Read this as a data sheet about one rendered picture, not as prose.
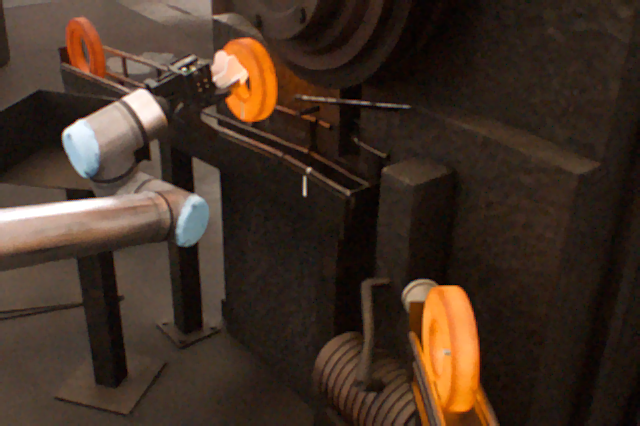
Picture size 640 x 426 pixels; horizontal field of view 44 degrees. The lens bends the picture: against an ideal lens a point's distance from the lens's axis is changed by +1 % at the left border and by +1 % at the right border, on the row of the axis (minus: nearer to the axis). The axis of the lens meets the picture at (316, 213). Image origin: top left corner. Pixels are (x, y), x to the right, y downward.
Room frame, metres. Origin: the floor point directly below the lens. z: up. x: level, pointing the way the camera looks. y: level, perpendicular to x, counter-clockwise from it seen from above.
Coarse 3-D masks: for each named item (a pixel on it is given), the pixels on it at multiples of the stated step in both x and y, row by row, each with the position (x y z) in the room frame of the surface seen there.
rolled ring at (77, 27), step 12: (72, 24) 2.17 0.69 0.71; (84, 24) 2.13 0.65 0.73; (72, 36) 2.19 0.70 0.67; (84, 36) 2.11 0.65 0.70; (96, 36) 2.10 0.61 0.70; (72, 48) 2.19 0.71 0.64; (96, 48) 2.09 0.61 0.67; (72, 60) 2.20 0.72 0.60; (84, 60) 2.20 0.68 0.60; (96, 60) 2.08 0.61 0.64; (96, 72) 2.08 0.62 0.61
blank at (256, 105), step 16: (224, 48) 1.48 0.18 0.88; (240, 48) 1.43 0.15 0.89; (256, 48) 1.42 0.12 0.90; (240, 64) 1.43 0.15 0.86; (256, 64) 1.39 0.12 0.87; (256, 80) 1.39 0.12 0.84; (272, 80) 1.39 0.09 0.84; (240, 96) 1.44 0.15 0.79; (256, 96) 1.39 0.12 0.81; (272, 96) 1.39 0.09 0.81; (240, 112) 1.43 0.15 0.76; (256, 112) 1.39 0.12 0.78
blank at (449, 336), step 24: (432, 288) 0.84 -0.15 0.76; (456, 288) 0.82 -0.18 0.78; (432, 312) 0.82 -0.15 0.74; (456, 312) 0.77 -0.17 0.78; (432, 336) 0.82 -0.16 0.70; (456, 336) 0.74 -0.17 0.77; (432, 360) 0.80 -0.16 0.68; (456, 360) 0.72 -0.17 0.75; (456, 384) 0.71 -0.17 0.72; (456, 408) 0.72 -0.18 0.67
